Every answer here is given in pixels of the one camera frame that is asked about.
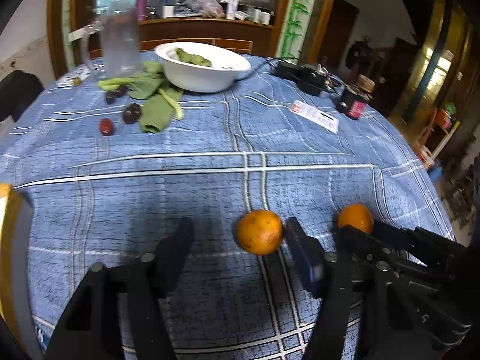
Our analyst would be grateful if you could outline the green leafy vegetables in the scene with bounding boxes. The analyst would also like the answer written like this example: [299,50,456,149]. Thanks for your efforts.
[97,47,213,135]

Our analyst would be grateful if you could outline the white tray with yellow rim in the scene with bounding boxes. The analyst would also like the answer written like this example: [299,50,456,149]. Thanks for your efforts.
[1,184,42,359]

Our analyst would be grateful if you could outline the dark date by vegetables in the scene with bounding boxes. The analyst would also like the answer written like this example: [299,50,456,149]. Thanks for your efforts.
[122,103,143,125]

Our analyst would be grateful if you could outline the dark red jar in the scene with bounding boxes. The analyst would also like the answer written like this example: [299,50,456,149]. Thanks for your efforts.
[336,75,375,119]

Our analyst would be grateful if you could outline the red date by vegetables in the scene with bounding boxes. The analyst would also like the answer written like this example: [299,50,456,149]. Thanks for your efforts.
[98,118,115,137]

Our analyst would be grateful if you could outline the black leather sofa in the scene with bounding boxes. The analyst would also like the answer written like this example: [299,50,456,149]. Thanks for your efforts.
[0,70,44,122]

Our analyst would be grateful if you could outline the dark date near pitcher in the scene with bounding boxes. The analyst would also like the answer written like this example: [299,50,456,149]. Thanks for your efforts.
[105,85,128,105]

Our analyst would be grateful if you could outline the orange tangerine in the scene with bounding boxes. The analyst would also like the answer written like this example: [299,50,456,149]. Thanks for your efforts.
[236,210,283,255]
[337,204,374,234]

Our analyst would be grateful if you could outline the white ceramic bowl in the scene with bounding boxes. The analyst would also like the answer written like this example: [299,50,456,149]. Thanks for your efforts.
[154,41,251,94]

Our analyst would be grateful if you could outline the purple thermos bottle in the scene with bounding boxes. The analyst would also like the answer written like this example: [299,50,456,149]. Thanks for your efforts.
[136,0,147,22]

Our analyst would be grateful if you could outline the round white plate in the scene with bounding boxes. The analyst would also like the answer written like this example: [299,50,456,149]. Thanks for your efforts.
[55,65,91,88]

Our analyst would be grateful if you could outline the black cables bundle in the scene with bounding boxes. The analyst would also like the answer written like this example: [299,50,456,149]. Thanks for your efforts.
[273,59,339,98]

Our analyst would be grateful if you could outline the clear glass pitcher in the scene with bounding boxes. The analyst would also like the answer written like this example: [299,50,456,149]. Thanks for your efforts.
[80,0,143,80]

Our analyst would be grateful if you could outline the wooden sideboard cabinet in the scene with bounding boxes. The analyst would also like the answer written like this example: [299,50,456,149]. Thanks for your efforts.
[85,16,275,59]

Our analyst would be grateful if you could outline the blue plaid tablecloth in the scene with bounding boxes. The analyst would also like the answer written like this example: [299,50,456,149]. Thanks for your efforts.
[1,57,453,359]

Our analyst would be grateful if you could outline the white paper card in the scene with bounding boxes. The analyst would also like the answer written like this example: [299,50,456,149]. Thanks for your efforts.
[289,100,338,134]

